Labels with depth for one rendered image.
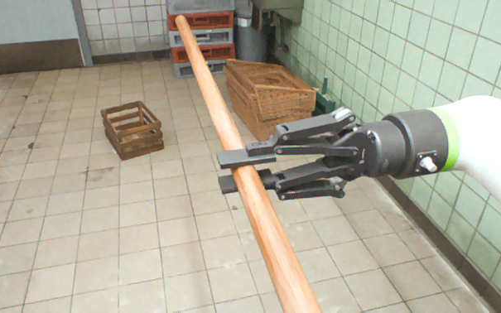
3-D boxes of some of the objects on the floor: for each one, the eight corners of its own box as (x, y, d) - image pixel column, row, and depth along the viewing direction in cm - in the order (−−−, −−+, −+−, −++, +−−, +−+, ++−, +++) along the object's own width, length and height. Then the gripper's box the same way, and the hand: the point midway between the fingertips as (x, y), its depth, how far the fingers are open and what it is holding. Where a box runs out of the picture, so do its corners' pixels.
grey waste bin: (272, 69, 418) (274, 12, 388) (236, 72, 410) (235, 15, 380) (262, 57, 448) (262, 4, 419) (228, 60, 440) (227, 6, 411)
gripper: (417, 105, 49) (221, 131, 44) (393, 209, 58) (227, 240, 53) (385, 82, 55) (209, 102, 50) (368, 179, 64) (217, 204, 59)
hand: (245, 169), depth 52 cm, fingers closed on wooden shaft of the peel, 3 cm apart
